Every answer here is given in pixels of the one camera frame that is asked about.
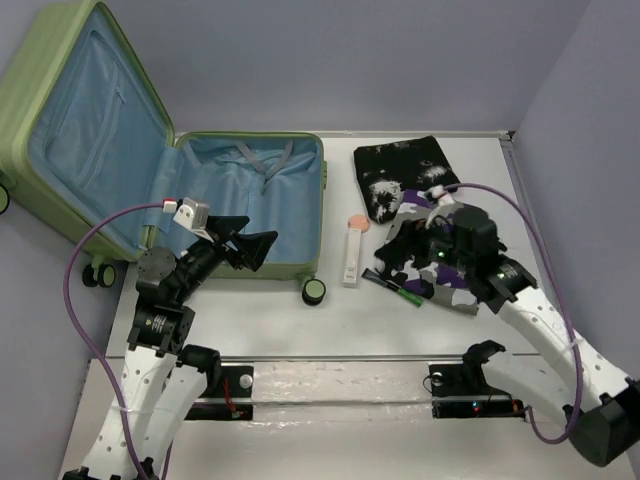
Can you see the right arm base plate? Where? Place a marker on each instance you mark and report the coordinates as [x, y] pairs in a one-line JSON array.
[[459, 391]]

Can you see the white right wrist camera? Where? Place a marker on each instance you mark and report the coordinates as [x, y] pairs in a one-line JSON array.
[[444, 202]]

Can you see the black white tie-dye shirt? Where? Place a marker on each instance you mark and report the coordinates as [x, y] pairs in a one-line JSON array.
[[384, 172]]

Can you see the green black tube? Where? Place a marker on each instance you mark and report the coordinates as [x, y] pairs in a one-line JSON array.
[[377, 279]]

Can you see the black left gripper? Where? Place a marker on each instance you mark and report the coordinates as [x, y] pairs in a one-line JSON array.
[[252, 247]]

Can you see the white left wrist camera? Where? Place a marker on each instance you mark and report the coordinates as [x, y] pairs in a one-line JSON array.
[[192, 215]]

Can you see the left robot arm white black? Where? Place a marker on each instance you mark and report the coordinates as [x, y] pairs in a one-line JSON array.
[[162, 375]]

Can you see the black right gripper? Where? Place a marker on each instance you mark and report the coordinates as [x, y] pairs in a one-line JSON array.
[[421, 233]]

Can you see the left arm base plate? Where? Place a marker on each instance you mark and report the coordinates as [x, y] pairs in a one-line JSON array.
[[230, 399]]

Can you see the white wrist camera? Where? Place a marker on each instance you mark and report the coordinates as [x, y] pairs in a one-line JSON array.
[[444, 202], [192, 215]]

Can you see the round peach compact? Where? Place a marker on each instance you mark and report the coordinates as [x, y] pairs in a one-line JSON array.
[[359, 222]]

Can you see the green hard-shell suitcase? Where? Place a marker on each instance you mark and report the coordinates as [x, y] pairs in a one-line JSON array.
[[88, 147]]

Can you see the purple camouflage garment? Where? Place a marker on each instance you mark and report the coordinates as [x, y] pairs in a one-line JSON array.
[[436, 283]]

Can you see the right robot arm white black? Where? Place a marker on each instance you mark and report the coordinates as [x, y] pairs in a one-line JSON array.
[[596, 402]]

